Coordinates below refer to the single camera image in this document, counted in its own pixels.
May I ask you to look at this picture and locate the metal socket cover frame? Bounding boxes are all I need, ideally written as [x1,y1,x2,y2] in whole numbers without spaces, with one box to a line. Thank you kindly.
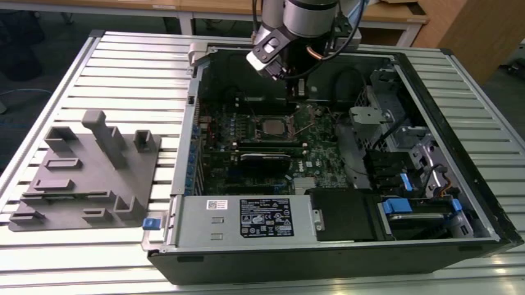
[254,116,300,141]

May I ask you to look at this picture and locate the silver CPU chip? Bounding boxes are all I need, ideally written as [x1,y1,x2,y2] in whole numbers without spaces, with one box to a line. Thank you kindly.
[262,119,289,135]

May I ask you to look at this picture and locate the black RAM slot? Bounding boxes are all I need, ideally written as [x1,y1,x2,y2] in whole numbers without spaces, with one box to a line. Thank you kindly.
[237,146,308,154]
[240,140,304,147]

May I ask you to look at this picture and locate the grey case latch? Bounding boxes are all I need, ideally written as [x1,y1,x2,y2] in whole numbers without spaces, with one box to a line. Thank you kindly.
[187,42,211,68]

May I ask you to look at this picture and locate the silver drive cage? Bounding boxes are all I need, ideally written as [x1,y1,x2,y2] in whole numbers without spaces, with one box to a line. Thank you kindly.
[348,69,443,191]

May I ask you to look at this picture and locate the wooden desk white legs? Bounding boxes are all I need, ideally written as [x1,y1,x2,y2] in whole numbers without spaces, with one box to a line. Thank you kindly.
[0,0,197,34]
[179,0,431,47]

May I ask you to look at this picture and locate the black graphics card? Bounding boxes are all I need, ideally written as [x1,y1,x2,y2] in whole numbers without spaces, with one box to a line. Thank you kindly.
[240,152,293,179]

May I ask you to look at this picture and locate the green motherboard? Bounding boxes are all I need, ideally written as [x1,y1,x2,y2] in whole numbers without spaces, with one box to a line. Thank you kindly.
[197,103,358,197]

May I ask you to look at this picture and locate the silver chipset heatsink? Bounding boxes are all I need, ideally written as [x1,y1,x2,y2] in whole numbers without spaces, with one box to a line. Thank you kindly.
[293,176,320,189]

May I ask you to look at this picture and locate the black drive bay cage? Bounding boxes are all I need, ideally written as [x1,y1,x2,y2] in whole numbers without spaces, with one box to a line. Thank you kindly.
[362,150,416,191]

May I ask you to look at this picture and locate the wooden cabinet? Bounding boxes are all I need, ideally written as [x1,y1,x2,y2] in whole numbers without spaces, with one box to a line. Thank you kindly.
[412,0,525,85]

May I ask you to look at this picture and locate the blue disk carrier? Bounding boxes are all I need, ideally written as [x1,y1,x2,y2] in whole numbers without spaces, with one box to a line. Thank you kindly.
[380,198,448,240]

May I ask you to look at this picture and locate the silver power supply unit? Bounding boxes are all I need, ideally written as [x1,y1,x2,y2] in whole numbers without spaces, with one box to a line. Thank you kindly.
[174,195,320,246]

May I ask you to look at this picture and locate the grey parts rack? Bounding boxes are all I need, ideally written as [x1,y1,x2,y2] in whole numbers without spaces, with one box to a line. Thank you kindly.
[7,109,163,233]

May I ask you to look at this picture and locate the black office chair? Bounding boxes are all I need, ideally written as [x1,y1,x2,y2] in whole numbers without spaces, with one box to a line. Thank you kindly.
[0,9,46,82]

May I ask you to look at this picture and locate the black PC case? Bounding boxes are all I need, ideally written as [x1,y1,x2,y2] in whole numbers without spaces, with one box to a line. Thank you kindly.
[142,41,525,286]

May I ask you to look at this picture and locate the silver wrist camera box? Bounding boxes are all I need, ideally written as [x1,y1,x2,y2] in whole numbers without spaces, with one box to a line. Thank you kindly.
[246,36,285,80]

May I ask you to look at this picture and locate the black looped internal cable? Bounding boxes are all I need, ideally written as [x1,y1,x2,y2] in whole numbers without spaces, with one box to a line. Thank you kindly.
[333,66,368,104]

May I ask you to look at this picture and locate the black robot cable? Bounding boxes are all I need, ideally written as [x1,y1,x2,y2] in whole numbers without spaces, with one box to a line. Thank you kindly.
[282,0,365,79]

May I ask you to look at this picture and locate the silver drive bracket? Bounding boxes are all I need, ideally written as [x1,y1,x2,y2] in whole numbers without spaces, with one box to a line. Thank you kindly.
[349,106,392,126]

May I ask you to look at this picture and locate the black drive cable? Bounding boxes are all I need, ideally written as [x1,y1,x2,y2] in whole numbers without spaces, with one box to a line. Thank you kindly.
[369,115,408,153]

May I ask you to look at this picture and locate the coloured wire bundle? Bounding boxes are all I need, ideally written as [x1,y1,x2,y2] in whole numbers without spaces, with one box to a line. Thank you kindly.
[433,180,457,198]

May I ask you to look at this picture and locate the blue floor cable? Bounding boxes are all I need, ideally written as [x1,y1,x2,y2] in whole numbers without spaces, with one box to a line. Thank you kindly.
[0,88,54,96]

